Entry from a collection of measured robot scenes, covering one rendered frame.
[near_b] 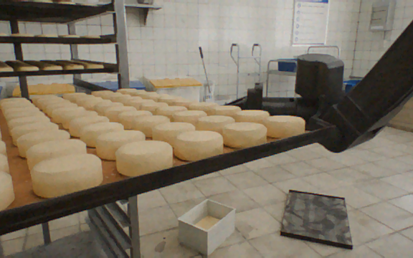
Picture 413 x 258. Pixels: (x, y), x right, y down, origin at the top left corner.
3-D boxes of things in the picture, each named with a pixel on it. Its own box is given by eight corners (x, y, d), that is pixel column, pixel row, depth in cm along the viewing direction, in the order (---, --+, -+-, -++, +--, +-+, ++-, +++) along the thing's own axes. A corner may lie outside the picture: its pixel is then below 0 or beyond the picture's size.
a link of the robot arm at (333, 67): (334, 152, 45) (372, 136, 48) (346, 74, 40) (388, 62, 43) (277, 124, 54) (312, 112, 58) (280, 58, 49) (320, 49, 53)
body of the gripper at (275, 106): (252, 82, 56) (294, 82, 55) (251, 135, 59) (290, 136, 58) (251, 86, 50) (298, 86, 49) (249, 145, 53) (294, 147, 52)
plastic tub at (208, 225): (207, 220, 205) (207, 198, 201) (235, 231, 192) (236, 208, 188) (177, 243, 181) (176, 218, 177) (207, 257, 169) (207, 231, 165)
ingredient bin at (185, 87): (158, 150, 343) (155, 81, 323) (146, 135, 400) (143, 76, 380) (203, 145, 362) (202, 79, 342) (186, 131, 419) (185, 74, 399)
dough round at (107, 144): (123, 144, 36) (122, 127, 35) (155, 150, 33) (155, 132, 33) (86, 156, 32) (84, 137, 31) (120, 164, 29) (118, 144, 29)
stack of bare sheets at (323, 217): (352, 249, 176) (353, 245, 175) (279, 235, 189) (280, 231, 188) (344, 201, 231) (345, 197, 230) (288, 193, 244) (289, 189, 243)
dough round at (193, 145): (172, 149, 33) (171, 132, 33) (216, 145, 34) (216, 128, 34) (177, 165, 29) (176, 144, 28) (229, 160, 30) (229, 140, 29)
